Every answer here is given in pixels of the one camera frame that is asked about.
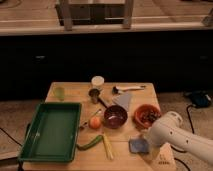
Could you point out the dark purple bowl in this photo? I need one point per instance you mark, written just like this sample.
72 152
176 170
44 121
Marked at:
115 116

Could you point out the green plastic cup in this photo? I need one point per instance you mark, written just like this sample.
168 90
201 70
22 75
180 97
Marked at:
59 93

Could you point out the orange bowl with food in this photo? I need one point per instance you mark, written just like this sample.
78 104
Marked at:
145 115

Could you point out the yellow stick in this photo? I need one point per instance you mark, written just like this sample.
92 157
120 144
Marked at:
108 147

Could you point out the blue sponge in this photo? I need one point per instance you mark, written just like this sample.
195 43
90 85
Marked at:
138 145

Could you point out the orange fruit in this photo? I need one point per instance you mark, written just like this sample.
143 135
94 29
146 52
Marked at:
95 122

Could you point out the green chili pepper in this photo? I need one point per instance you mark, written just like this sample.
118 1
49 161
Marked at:
91 144

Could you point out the small metal spoon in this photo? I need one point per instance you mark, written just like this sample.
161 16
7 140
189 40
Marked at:
82 126

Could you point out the metal measuring cup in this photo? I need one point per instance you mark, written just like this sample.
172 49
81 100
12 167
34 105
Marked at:
95 97

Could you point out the white round container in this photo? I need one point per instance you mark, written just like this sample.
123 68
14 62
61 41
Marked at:
97 82

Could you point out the grey folded cloth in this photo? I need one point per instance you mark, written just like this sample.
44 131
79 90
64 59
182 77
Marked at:
123 100

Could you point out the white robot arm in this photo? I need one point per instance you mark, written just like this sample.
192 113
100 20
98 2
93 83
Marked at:
167 129

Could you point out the wooden stool frame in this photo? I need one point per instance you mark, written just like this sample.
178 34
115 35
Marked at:
72 13

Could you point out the green plastic tray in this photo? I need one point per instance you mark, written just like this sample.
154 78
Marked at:
52 134

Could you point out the dark object on floor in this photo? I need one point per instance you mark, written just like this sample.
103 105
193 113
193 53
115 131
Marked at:
199 99

